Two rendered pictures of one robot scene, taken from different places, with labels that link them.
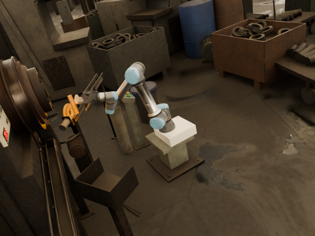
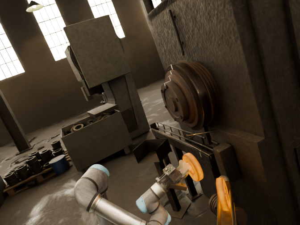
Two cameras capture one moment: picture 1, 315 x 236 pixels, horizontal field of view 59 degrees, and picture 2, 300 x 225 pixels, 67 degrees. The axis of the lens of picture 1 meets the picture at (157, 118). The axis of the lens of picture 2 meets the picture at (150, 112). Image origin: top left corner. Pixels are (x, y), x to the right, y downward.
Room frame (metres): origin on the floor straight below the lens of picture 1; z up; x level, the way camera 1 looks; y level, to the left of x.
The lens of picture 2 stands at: (3.10, 0.55, 1.47)
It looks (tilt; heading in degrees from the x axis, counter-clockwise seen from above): 14 degrees down; 183
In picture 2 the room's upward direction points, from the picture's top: 21 degrees counter-clockwise
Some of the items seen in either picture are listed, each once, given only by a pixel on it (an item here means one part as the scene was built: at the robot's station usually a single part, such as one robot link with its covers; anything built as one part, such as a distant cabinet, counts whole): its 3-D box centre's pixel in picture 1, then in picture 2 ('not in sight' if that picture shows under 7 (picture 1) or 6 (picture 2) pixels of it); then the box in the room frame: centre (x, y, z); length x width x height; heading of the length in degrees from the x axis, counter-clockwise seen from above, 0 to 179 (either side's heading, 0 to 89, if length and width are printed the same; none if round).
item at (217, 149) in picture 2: (48, 137); (227, 163); (1.84, 0.83, 0.68); 0.11 x 0.08 x 0.24; 107
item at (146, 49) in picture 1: (128, 58); not in sight; (4.34, 0.23, 0.39); 1.03 x 0.83 x 0.77; 122
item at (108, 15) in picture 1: (126, 26); not in sight; (6.08, 0.19, 0.55); 1.10 x 0.53 x 1.10; 37
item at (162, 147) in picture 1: (168, 137); not in sight; (2.06, -0.06, 0.28); 0.32 x 0.32 x 0.04; 24
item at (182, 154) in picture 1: (172, 150); not in sight; (2.06, -0.06, 0.13); 0.40 x 0.40 x 0.26; 24
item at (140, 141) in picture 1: (133, 119); not in sight; (2.49, 0.24, 0.31); 0.24 x 0.16 x 0.62; 17
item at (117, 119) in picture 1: (121, 130); not in sight; (2.40, 0.38, 0.26); 0.12 x 0.12 x 0.52
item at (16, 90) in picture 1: (25, 95); (186, 96); (1.62, 0.75, 1.11); 0.47 x 0.06 x 0.47; 17
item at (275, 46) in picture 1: (256, 50); not in sight; (3.50, -1.49, 0.33); 0.93 x 0.73 x 0.66; 24
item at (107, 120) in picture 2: not in sight; (96, 137); (-0.81, -0.71, 0.39); 1.03 x 0.83 x 0.79; 111
